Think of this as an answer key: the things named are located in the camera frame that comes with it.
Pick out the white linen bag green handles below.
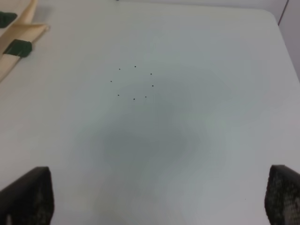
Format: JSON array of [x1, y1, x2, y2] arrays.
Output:
[[0, 0, 49, 80]]

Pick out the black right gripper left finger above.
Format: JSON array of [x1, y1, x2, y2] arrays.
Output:
[[0, 166, 54, 225]]

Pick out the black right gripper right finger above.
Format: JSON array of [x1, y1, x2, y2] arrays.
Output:
[[264, 165, 300, 225]]

